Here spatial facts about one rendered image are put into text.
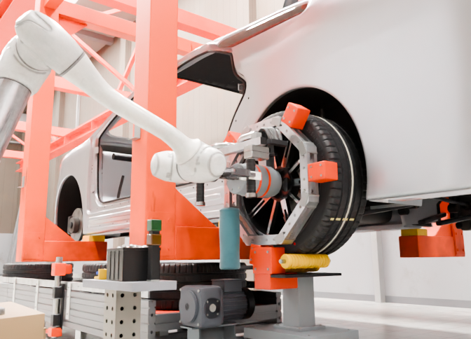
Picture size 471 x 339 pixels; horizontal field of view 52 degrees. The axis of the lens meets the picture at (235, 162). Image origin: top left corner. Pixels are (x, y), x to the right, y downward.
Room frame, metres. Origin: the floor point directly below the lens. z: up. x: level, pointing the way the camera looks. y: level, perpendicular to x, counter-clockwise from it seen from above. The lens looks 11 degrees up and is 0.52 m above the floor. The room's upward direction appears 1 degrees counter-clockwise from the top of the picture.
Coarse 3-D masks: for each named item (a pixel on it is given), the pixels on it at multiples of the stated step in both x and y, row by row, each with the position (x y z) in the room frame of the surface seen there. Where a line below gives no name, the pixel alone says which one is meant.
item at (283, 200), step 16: (288, 144) 2.11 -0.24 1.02; (256, 160) 2.29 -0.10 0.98; (288, 160) 2.11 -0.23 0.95; (288, 176) 2.16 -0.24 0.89; (288, 192) 2.11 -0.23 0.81; (256, 208) 2.28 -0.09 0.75; (272, 208) 2.42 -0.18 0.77; (288, 208) 2.12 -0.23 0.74; (256, 224) 2.28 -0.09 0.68; (272, 224) 2.20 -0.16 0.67
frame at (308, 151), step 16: (256, 128) 2.11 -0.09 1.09; (288, 128) 1.95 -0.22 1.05; (304, 144) 1.88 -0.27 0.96; (240, 160) 2.27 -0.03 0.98; (304, 160) 1.89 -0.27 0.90; (304, 176) 1.89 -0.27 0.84; (224, 192) 2.29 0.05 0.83; (304, 192) 1.89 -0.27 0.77; (304, 208) 1.90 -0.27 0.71; (240, 224) 2.21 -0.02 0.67; (288, 224) 1.97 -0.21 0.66; (304, 224) 1.98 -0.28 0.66; (256, 240) 2.12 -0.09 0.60; (272, 240) 2.04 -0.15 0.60; (288, 240) 2.01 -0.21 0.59
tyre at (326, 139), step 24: (312, 120) 1.97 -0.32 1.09; (336, 144) 1.94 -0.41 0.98; (360, 168) 2.00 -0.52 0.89; (336, 192) 1.90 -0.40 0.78; (360, 192) 1.99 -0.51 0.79; (312, 216) 1.97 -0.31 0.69; (336, 216) 1.95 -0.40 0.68; (360, 216) 2.04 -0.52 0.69; (312, 240) 1.99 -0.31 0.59; (336, 240) 2.07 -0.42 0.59
